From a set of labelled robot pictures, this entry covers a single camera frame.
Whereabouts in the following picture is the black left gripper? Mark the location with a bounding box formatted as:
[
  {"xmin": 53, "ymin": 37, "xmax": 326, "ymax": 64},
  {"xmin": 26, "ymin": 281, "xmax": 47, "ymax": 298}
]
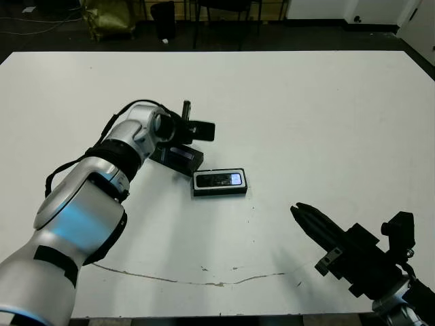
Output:
[{"xmin": 171, "ymin": 100, "xmax": 198, "ymax": 147}]

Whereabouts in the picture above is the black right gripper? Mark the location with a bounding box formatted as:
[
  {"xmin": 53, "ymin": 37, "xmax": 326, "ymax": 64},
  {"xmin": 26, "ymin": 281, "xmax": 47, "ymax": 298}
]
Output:
[{"xmin": 291, "ymin": 202, "xmax": 408, "ymax": 300}]

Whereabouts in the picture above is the black box lid with print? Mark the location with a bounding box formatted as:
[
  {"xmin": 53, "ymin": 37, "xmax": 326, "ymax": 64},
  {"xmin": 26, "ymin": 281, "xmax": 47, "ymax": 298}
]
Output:
[{"xmin": 149, "ymin": 144, "xmax": 205, "ymax": 177}]

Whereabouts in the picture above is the slim black camera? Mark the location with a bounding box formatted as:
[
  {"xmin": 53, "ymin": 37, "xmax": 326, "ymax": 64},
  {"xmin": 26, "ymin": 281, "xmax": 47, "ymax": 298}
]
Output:
[{"xmin": 196, "ymin": 173, "xmax": 243, "ymax": 187}]

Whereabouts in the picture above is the black box base white insert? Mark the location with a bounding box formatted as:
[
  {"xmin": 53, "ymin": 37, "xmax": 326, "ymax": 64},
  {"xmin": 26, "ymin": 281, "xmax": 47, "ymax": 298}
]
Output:
[{"xmin": 192, "ymin": 168, "xmax": 248, "ymax": 198}]

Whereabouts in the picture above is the tall black bin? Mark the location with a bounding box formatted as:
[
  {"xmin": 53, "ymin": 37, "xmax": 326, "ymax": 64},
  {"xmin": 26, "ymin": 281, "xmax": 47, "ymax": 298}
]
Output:
[{"xmin": 150, "ymin": 1, "xmax": 177, "ymax": 41}]

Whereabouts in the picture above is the black office chair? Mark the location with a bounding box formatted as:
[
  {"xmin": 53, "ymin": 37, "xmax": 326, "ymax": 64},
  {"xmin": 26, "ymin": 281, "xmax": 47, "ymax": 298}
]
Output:
[{"xmin": 192, "ymin": 0, "xmax": 262, "ymax": 52}]

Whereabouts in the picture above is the olive green plastic bag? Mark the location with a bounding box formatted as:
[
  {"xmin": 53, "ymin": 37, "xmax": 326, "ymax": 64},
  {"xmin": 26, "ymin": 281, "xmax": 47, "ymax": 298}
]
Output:
[{"xmin": 81, "ymin": 0, "xmax": 137, "ymax": 42}]

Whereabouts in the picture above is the white door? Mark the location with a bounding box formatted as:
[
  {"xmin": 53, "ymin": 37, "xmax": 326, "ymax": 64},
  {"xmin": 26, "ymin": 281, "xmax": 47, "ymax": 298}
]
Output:
[{"xmin": 397, "ymin": 0, "xmax": 435, "ymax": 65}]

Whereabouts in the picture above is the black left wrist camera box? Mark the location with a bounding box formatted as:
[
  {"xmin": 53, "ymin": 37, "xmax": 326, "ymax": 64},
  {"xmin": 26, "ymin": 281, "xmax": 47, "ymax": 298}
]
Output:
[{"xmin": 190, "ymin": 121, "xmax": 216, "ymax": 143}]

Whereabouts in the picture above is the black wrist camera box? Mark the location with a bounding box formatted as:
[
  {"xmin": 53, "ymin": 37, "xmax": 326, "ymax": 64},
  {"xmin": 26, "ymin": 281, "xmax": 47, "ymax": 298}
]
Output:
[
  {"xmin": 190, "ymin": 121, "xmax": 216, "ymax": 143},
  {"xmin": 380, "ymin": 211, "xmax": 416, "ymax": 259}
]

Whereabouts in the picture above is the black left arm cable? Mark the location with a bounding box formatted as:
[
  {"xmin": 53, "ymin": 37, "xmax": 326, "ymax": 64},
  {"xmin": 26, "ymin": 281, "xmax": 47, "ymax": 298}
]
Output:
[{"xmin": 43, "ymin": 99, "xmax": 177, "ymax": 200}]

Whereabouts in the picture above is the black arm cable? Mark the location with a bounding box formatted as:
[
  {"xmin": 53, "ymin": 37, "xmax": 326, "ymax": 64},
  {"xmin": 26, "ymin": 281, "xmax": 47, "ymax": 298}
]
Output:
[
  {"xmin": 400, "ymin": 249, "xmax": 417, "ymax": 272},
  {"xmin": 43, "ymin": 99, "xmax": 177, "ymax": 200}
]

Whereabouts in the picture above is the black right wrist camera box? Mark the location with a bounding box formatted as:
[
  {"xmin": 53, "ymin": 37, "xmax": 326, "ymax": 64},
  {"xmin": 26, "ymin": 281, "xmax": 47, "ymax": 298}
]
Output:
[{"xmin": 380, "ymin": 211, "xmax": 416, "ymax": 259}]

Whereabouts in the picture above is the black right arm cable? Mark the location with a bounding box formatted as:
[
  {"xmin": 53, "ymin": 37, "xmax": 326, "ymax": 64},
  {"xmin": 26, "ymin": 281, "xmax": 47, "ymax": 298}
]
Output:
[{"xmin": 400, "ymin": 249, "xmax": 417, "ymax": 272}]

